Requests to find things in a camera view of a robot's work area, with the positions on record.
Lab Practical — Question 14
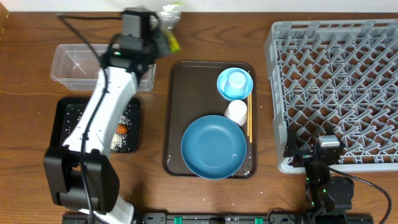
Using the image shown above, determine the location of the dark blue plate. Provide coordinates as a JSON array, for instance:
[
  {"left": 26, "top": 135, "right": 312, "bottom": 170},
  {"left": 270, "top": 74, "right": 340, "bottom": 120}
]
[{"left": 181, "top": 115, "right": 248, "bottom": 180}]

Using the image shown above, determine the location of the white cup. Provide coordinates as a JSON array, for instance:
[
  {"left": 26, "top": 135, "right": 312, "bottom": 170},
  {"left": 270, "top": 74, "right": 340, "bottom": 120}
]
[{"left": 224, "top": 100, "right": 248, "bottom": 126}]

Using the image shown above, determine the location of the black tray bin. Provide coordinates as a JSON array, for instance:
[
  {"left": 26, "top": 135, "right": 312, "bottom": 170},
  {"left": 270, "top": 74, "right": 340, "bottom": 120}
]
[{"left": 50, "top": 97, "right": 141, "bottom": 153}]

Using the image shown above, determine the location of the light blue cup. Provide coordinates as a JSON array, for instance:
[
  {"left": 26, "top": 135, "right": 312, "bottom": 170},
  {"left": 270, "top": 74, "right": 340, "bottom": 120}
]
[{"left": 224, "top": 72, "right": 246, "bottom": 99}]

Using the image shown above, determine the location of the clear plastic bin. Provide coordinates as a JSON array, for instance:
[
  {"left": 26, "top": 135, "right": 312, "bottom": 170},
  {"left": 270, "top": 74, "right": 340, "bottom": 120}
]
[{"left": 50, "top": 44, "right": 156, "bottom": 91}]

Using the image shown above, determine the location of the wooden chopstick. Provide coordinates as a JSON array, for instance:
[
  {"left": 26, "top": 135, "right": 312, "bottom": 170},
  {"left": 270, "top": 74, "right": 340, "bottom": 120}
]
[
  {"left": 249, "top": 93, "right": 252, "bottom": 143},
  {"left": 246, "top": 70, "right": 251, "bottom": 138}
]

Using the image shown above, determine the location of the grey dishwasher rack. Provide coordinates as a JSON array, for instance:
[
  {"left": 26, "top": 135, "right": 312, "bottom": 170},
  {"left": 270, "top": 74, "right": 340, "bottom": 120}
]
[{"left": 264, "top": 19, "right": 397, "bottom": 174}]

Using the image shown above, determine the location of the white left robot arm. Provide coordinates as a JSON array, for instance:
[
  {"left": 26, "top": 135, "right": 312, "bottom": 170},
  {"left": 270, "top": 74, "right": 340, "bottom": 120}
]
[{"left": 44, "top": 29, "right": 180, "bottom": 223}]

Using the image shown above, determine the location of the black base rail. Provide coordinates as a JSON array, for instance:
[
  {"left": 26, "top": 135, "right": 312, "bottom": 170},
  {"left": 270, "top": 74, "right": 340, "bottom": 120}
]
[{"left": 62, "top": 212, "right": 376, "bottom": 224}]

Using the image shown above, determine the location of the brown serving tray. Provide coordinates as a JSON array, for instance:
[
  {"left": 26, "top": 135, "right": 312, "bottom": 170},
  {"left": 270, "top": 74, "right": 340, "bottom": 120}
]
[{"left": 163, "top": 61, "right": 256, "bottom": 177}]

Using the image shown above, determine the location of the light blue bowl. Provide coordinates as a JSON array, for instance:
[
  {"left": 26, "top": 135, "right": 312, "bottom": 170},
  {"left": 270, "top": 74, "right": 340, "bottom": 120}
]
[{"left": 216, "top": 67, "right": 254, "bottom": 101}]

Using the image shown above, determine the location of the orange carrot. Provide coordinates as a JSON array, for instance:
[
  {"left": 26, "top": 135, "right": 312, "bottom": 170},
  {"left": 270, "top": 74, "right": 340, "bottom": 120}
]
[{"left": 116, "top": 124, "right": 129, "bottom": 134}]

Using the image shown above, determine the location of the yellow silver snack wrapper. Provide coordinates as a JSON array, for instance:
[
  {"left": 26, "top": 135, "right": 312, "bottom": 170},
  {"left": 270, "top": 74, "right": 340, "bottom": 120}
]
[{"left": 157, "top": 2, "right": 182, "bottom": 54}]

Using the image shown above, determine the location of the pile of white rice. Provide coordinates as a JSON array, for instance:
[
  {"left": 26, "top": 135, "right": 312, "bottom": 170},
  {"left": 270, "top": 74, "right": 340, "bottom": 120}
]
[{"left": 63, "top": 105, "right": 133, "bottom": 153}]

